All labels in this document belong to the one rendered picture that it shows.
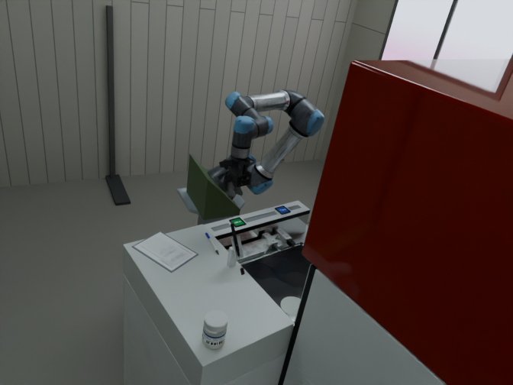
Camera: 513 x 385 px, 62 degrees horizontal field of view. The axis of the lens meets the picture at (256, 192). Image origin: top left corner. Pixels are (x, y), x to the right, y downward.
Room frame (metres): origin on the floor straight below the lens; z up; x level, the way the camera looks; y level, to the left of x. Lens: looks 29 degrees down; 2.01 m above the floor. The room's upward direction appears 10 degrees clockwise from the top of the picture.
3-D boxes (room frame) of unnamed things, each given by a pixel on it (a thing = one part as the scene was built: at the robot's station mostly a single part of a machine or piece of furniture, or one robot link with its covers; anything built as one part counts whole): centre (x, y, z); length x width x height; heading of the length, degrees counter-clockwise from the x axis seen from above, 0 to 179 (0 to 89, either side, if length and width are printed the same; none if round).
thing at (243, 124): (1.53, 0.09, 1.40); 0.09 x 0.08 x 0.11; 146
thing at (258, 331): (1.16, 0.14, 0.89); 0.62 x 0.35 x 0.14; 40
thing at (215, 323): (0.90, 0.05, 1.01); 0.07 x 0.07 x 0.10
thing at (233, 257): (1.26, 0.04, 1.03); 0.06 x 0.04 x 0.13; 40
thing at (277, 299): (1.33, -0.22, 0.90); 0.34 x 0.34 x 0.01; 40
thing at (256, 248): (1.52, -0.04, 0.87); 0.36 x 0.08 x 0.03; 130
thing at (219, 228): (1.65, -0.04, 0.89); 0.55 x 0.09 x 0.14; 130
